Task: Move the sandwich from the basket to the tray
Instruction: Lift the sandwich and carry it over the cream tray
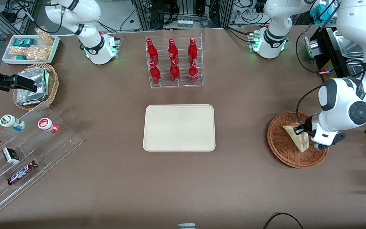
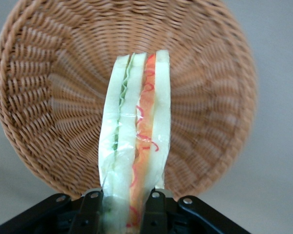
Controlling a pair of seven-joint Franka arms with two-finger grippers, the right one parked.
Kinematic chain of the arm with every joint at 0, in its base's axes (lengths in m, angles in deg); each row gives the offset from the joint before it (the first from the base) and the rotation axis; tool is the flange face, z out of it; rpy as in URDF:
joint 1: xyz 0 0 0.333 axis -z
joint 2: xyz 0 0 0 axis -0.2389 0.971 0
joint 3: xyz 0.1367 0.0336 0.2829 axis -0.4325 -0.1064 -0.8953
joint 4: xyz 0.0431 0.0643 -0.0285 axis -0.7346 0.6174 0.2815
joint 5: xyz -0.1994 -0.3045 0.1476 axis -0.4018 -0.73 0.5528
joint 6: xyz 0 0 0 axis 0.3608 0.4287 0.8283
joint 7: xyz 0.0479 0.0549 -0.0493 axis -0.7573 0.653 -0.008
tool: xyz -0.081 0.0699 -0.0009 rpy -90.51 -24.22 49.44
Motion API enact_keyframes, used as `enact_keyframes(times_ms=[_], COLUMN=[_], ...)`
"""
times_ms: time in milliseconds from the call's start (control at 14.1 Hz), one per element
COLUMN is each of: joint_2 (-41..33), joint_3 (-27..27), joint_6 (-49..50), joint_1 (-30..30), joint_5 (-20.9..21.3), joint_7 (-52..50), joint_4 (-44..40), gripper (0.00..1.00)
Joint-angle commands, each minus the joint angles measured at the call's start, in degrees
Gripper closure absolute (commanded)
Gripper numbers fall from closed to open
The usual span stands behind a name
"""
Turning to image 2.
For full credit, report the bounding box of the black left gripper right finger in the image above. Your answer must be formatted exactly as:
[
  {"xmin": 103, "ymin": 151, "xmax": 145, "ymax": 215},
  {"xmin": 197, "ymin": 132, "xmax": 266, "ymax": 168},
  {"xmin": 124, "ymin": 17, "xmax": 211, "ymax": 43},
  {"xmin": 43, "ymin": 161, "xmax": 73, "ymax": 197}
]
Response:
[{"xmin": 139, "ymin": 189, "xmax": 167, "ymax": 234}]

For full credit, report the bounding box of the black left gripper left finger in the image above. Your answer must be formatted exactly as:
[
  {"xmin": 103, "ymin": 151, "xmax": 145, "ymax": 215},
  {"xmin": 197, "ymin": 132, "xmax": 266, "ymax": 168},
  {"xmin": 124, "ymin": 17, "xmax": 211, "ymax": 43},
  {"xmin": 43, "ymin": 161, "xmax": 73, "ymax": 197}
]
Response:
[{"xmin": 76, "ymin": 189, "xmax": 105, "ymax": 234}]

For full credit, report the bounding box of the triangle sandwich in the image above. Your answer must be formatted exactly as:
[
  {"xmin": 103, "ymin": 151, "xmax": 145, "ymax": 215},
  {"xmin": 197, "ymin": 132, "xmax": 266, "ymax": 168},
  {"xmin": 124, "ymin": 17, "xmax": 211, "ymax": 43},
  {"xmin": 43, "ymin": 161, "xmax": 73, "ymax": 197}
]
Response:
[{"xmin": 97, "ymin": 49, "xmax": 172, "ymax": 234}]

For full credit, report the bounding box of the round brown wicker basket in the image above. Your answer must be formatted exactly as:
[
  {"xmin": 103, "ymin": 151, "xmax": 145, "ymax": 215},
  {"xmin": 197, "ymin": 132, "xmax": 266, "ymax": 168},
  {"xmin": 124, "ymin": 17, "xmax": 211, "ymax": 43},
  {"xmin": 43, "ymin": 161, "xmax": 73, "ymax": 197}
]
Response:
[{"xmin": 0, "ymin": 0, "xmax": 259, "ymax": 201}]

